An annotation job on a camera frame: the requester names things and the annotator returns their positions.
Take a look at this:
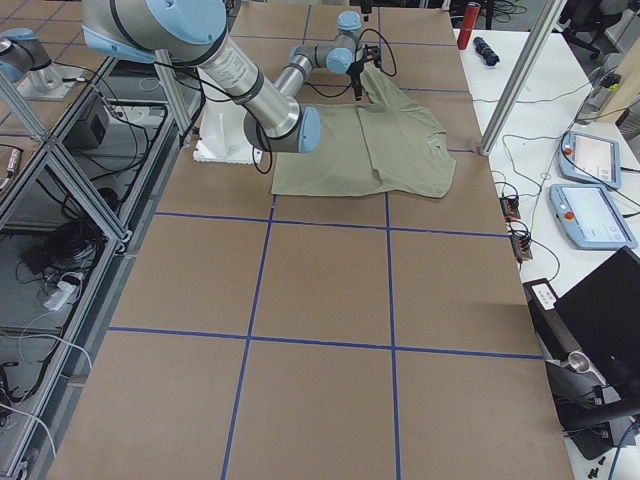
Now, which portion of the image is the black laptop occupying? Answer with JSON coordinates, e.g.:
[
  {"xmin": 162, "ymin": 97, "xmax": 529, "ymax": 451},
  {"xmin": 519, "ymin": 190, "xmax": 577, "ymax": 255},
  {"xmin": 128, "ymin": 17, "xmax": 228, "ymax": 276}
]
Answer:
[{"xmin": 523, "ymin": 246, "xmax": 639, "ymax": 430}]

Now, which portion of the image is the folded dark blue umbrella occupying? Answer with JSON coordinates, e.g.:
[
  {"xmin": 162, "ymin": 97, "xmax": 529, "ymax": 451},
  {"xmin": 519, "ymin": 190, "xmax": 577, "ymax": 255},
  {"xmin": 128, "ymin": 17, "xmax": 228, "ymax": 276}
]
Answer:
[{"xmin": 473, "ymin": 36, "xmax": 500, "ymax": 67}]

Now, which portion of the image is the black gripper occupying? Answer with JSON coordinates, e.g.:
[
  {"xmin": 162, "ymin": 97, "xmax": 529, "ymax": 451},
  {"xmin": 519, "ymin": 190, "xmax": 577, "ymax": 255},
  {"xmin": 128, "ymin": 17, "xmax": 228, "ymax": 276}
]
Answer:
[{"xmin": 347, "ymin": 44, "xmax": 380, "ymax": 101}]

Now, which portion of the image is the blue teach pendant far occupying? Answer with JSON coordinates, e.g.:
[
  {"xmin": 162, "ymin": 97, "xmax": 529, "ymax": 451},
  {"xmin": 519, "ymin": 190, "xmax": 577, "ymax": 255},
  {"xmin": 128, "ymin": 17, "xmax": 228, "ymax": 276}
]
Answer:
[{"xmin": 558, "ymin": 131, "xmax": 621, "ymax": 190}]

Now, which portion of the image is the red cylinder tube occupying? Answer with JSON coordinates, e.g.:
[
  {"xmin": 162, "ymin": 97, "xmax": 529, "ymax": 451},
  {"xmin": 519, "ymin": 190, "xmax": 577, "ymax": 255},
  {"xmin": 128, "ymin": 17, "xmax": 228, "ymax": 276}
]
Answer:
[{"xmin": 457, "ymin": 2, "xmax": 481, "ymax": 50}]

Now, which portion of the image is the aluminium frame side rail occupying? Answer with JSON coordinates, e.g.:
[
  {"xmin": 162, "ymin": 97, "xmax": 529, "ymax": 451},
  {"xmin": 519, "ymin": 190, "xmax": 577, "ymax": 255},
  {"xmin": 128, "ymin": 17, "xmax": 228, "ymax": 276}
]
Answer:
[{"xmin": 1, "ymin": 53, "xmax": 204, "ymax": 479}]

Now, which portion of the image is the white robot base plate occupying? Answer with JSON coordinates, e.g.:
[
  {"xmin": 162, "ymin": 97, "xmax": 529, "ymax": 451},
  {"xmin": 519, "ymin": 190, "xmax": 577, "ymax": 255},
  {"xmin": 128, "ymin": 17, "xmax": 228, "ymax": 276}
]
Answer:
[{"xmin": 194, "ymin": 68, "xmax": 262, "ymax": 165}]

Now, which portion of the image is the olive green long-sleeve shirt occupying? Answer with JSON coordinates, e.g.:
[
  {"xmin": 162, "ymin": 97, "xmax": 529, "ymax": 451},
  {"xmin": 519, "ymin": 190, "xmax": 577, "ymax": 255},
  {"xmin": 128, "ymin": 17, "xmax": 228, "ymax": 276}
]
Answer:
[{"xmin": 271, "ymin": 66, "xmax": 456, "ymax": 198}]

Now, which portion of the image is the blue teach pendant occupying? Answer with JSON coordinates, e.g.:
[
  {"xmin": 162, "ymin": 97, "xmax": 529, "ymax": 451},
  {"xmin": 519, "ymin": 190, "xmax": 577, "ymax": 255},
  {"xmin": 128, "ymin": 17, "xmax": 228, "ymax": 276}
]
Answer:
[
  {"xmin": 549, "ymin": 184, "xmax": 638, "ymax": 251},
  {"xmin": 558, "ymin": 131, "xmax": 621, "ymax": 190}
]

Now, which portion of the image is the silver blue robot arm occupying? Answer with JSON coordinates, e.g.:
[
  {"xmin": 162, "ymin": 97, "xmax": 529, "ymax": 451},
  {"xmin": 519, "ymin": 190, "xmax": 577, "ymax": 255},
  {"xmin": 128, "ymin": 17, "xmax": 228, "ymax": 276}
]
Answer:
[
  {"xmin": 83, "ymin": 0, "xmax": 322, "ymax": 153},
  {"xmin": 275, "ymin": 10, "xmax": 382, "ymax": 101}
]

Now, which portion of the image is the aluminium frame post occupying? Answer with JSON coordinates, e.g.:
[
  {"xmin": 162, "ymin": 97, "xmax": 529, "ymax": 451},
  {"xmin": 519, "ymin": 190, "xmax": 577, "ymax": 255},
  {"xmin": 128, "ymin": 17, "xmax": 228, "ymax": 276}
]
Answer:
[{"xmin": 479, "ymin": 0, "xmax": 566, "ymax": 156}]

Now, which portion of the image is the blue teach pendant near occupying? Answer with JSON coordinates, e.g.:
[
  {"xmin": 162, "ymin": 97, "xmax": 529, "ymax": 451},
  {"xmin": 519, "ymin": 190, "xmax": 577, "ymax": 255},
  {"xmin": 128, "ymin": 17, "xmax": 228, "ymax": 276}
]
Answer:
[{"xmin": 549, "ymin": 184, "xmax": 638, "ymax": 251}]

